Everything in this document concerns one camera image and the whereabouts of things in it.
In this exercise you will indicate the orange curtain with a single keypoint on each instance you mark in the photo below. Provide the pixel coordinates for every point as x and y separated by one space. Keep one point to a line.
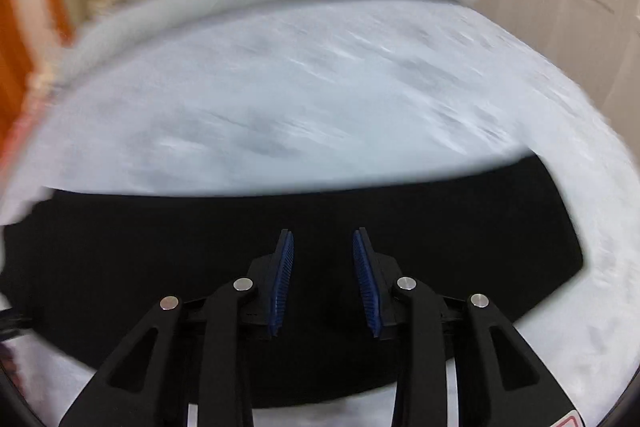
20 57

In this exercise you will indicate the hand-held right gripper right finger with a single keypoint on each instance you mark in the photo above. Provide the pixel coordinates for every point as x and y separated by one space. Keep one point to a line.
365 287

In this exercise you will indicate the black pants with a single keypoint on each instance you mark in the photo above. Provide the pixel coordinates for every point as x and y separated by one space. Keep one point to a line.
150 257

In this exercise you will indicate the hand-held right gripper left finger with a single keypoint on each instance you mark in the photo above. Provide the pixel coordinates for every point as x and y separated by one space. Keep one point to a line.
281 287

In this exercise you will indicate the light grey floral bed sheet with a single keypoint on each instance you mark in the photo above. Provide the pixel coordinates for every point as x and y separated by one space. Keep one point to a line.
300 107

